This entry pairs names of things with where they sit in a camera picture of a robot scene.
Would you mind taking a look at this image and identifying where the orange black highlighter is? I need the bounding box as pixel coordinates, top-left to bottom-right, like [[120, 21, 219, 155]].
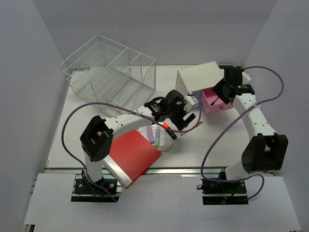
[[163, 122, 177, 140]]

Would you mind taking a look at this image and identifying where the white mini drawer cabinet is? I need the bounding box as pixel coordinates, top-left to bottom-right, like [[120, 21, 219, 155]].
[[175, 61, 224, 96]]

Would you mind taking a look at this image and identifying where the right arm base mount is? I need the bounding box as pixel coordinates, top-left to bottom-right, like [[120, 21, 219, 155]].
[[197, 178, 248, 205]]

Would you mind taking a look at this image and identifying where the pink drawer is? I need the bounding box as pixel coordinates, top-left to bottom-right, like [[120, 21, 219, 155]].
[[200, 88, 233, 114]]

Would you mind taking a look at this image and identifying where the green highlighter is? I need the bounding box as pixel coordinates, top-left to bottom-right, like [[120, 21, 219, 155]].
[[154, 126, 161, 147]]

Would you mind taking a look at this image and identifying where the red folder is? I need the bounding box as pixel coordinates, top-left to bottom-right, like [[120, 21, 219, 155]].
[[102, 130, 161, 189]]

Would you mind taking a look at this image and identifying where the red pen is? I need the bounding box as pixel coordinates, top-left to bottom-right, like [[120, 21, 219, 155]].
[[180, 121, 203, 136]]

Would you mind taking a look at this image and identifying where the purple highlighter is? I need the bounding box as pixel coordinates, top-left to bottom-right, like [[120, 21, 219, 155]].
[[147, 126, 155, 144]]

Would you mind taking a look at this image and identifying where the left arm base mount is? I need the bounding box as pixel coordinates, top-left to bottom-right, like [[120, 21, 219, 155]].
[[71, 170, 121, 203]]

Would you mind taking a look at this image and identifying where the white wire mesh organizer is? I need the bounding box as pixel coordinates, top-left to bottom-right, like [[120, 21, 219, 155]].
[[61, 35, 156, 110]]

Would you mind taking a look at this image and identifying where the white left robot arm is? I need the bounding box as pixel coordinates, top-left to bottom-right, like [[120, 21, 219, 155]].
[[80, 90, 199, 193]]

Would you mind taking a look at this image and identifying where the periwinkle blue drawer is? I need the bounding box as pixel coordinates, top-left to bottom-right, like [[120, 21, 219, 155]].
[[192, 90, 201, 99]]

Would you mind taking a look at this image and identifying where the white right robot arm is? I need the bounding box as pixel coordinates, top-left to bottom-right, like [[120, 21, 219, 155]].
[[212, 67, 288, 193]]

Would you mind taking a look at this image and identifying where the blue label sticker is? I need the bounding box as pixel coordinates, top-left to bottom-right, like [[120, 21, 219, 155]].
[[218, 65, 234, 69]]

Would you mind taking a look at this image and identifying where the clear plastic bag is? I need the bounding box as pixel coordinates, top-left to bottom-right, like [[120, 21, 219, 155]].
[[137, 125, 174, 152]]

